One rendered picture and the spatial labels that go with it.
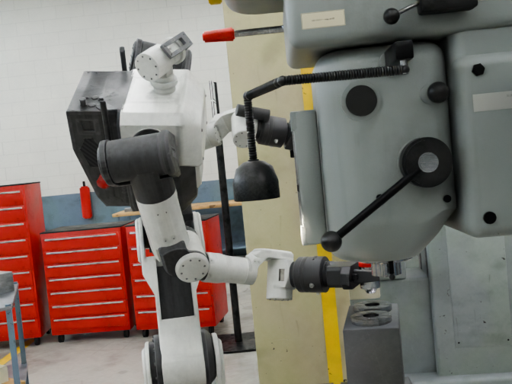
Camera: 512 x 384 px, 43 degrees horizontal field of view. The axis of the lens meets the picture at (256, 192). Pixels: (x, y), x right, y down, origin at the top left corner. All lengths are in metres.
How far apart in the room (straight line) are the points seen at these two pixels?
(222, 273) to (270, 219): 1.24
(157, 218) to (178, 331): 0.35
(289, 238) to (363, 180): 1.85
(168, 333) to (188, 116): 0.54
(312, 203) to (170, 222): 0.49
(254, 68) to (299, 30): 1.85
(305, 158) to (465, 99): 0.25
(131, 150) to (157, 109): 0.16
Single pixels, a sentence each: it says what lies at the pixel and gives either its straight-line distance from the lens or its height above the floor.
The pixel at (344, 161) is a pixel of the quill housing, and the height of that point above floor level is 1.47.
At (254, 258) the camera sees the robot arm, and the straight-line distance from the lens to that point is 1.59.
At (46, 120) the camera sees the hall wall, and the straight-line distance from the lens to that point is 10.68.
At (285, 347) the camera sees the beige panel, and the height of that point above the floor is 0.66.
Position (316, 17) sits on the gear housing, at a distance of 0.93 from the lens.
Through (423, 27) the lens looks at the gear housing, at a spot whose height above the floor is 1.64.
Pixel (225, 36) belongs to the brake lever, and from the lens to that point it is 1.14.
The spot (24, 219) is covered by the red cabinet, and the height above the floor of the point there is 1.14.
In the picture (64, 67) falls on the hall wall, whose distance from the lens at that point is 10.66.
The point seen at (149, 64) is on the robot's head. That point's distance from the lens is 1.46.
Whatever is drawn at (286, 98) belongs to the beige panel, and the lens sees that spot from 2.76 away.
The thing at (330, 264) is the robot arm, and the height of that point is 1.21.
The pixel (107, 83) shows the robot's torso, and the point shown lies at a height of 1.69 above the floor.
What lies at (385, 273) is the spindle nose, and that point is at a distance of 1.04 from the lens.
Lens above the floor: 1.48
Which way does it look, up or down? 3 degrees down
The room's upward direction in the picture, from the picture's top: 6 degrees counter-clockwise
